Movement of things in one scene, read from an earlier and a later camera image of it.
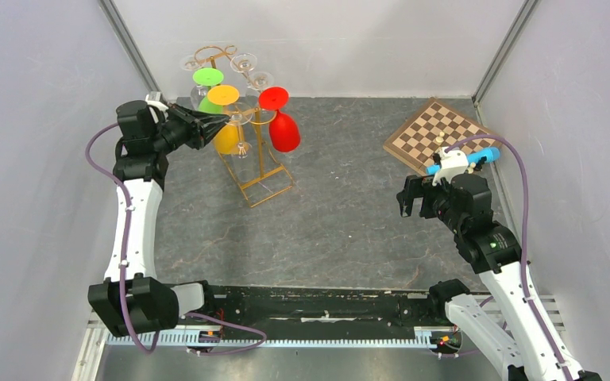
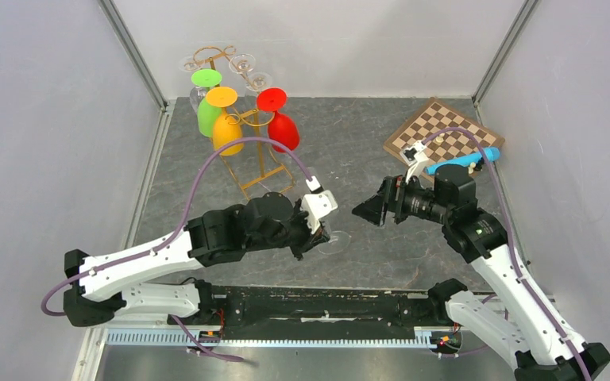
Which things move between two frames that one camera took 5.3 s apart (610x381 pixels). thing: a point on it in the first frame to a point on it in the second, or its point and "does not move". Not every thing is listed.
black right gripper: x=418 y=186 to x=395 y=191
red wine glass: x=283 y=130 does not move
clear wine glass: x=240 y=114 to x=337 y=241
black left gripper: x=202 y=130 to x=310 y=240
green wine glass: x=208 y=77 does not move
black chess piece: x=479 y=164 does not move
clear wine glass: x=198 y=92 does not move
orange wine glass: x=231 y=141 does not move
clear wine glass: x=243 y=63 does not move
